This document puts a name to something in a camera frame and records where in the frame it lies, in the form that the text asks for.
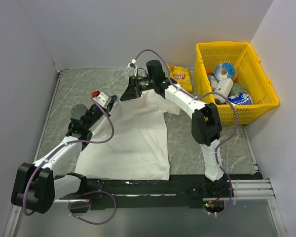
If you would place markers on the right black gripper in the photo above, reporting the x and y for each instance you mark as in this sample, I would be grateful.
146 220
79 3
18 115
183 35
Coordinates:
130 92

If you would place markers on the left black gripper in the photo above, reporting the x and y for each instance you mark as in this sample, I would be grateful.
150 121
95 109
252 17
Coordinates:
107 109

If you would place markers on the white t-shirt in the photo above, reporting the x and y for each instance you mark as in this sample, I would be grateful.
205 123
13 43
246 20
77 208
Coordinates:
138 149

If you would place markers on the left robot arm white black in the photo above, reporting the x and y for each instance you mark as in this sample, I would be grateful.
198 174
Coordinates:
35 187

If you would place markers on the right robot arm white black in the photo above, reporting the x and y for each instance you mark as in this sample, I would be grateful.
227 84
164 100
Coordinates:
205 122

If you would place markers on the yellow Lays chips bag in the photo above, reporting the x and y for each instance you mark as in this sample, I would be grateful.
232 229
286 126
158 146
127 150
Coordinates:
182 76

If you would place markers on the white plastic bottle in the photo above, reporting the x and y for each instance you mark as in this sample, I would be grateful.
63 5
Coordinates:
223 87

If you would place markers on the blue white tape roll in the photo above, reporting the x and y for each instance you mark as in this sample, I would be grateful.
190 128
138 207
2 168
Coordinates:
225 71

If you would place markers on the green round melon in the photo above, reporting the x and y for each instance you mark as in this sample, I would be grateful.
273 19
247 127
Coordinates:
236 89

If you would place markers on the blue white snack packet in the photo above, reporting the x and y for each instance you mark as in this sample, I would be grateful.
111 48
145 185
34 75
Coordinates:
242 98

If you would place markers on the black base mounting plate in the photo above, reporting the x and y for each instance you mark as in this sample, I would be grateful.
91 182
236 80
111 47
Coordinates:
179 191

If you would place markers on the yellow plastic basket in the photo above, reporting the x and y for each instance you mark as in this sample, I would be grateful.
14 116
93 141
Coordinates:
249 74

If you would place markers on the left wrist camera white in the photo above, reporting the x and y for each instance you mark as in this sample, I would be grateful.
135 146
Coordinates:
101 98

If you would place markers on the aluminium frame rail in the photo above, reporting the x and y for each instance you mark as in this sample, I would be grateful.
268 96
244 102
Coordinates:
253 189

